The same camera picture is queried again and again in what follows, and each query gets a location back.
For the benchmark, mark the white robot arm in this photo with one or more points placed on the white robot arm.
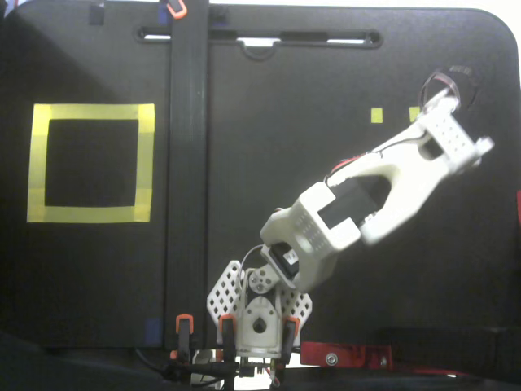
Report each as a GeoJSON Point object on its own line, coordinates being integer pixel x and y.
{"type": "Point", "coordinates": [407, 191]}

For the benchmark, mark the black table strip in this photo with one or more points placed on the black table strip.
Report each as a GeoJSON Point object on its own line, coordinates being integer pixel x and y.
{"type": "Point", "coordinates": [189, 163]}

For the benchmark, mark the orange black spring clamp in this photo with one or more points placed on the orange black spring clamp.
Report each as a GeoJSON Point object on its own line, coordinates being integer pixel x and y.
{"type": "Point", "coordinates": [291, 332]}
{"type": "Point", "coordinates": [185, 330]}
{"type": "Point", "coordinates": [227, 330]}
{"type": "Point", "coordinates": [176, 10]}

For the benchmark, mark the small yellow tape marker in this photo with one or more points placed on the small yellow tape marker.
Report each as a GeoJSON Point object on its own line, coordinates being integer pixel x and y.
{"type": "Point", "coordinates": [413, 113]}
{"type": "Point", "coordinates": [377, 115]}

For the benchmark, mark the blue tape piece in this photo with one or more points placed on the blue tape piece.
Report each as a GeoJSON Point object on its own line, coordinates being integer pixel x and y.
{"type": "Point", "coordinates": [153, 332]}

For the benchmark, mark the yellow tape square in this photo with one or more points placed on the yellow tape square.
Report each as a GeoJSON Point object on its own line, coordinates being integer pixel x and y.
{"type": "Point", "coordinates": [93, 111]}

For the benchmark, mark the red screw clamp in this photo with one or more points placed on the red screw clamp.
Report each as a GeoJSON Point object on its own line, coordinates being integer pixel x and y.
{"type": "Point", "coordinates": [372, 356]}

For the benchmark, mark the red metal corner bracket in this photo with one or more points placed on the red metal corner bracket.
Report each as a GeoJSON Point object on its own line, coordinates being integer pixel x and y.
{"type": "Point", "coordinates": [321, 354]}

